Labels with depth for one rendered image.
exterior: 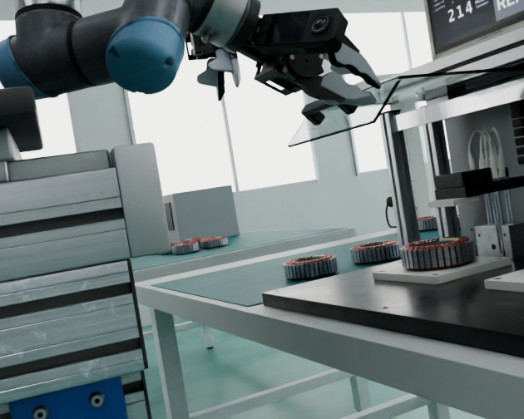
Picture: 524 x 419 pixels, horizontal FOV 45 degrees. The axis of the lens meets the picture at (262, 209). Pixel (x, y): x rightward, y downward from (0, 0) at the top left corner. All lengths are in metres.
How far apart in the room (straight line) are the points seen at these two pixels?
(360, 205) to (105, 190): 5.93
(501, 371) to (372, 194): 5.91
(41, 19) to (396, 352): 0.53
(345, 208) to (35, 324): 5.85
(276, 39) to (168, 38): 0.16
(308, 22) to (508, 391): 0.44
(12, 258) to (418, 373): 0.42
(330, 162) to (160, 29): 5.61
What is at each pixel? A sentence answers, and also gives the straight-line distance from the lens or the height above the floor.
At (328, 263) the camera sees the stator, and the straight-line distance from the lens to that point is 1.30.
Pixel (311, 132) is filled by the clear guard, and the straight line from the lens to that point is 1.00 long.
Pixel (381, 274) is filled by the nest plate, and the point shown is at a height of 0.78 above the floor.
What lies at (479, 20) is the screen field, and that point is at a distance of 1.11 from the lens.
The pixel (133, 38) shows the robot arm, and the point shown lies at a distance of 0.66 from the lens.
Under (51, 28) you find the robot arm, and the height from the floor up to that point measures 1.15.
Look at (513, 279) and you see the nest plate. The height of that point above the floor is 0.78.
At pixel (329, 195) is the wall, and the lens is 6.21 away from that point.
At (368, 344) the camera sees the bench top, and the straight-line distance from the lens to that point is 0.76.
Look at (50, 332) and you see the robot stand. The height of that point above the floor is 0.86.
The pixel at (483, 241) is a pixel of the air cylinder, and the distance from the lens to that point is 1.13.
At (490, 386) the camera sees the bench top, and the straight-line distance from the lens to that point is 0.63.
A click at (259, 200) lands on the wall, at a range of 5.84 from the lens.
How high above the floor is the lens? 0.94
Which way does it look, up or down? 1 degrees down
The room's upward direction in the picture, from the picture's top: 9 degrees counter-clockwise
